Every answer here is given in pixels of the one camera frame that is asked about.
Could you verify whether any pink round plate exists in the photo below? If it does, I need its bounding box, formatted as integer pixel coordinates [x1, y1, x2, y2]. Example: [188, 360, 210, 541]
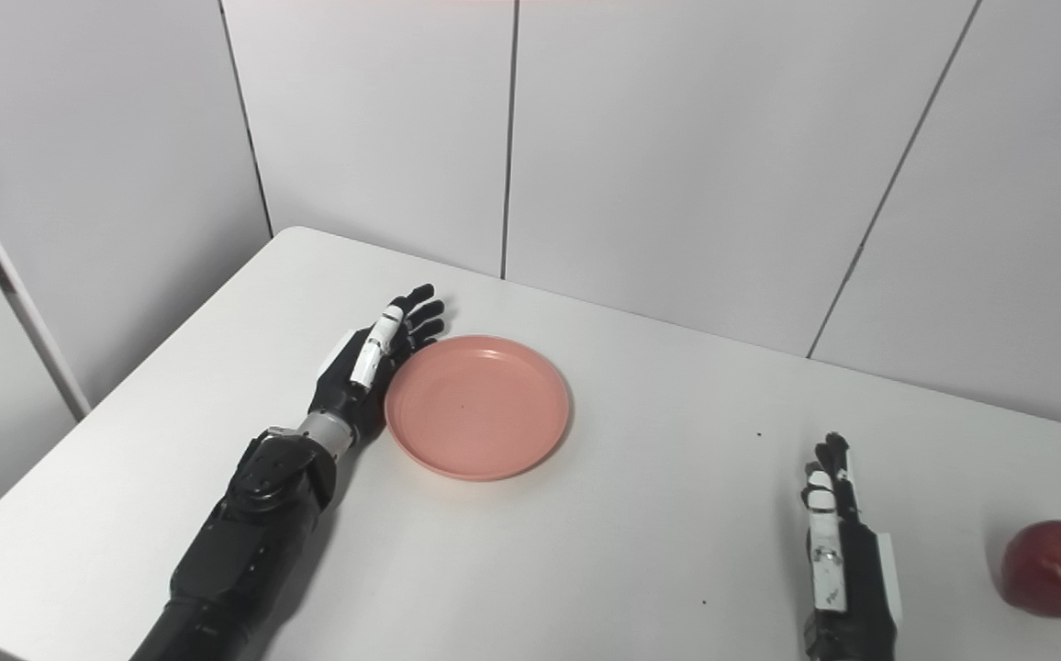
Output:
[384, 334, 573, 482]

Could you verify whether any white partition frame bar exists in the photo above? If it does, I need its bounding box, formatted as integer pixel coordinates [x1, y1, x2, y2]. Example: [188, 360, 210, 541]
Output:
[0, 138, 93, 421]

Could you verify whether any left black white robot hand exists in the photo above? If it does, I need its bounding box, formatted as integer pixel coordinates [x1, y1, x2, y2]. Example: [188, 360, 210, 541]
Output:
[307, 283, 447, 446]

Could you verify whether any red apple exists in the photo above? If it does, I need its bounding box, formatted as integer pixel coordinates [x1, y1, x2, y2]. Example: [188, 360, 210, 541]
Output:
[999, 520, 1061, 619]

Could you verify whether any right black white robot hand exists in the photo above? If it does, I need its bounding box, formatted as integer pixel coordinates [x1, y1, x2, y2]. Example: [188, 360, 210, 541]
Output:
[801, 431, 904, 661]

